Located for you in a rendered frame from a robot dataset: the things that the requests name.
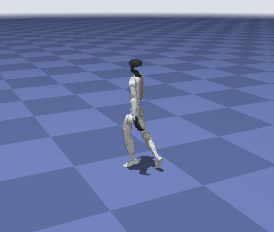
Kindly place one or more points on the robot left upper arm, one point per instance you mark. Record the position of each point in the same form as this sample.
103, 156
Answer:
132, 86

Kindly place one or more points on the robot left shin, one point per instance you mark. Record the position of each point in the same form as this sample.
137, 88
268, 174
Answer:
130, 149

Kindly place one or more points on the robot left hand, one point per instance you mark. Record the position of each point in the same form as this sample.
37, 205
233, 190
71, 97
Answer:
137, 125

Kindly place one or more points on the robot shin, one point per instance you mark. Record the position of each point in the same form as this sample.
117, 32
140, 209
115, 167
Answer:
150, 144
130, 149

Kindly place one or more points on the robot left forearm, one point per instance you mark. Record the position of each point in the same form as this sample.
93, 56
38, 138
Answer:
133, 109

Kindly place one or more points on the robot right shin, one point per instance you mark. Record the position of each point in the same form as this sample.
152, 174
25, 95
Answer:
150, 144

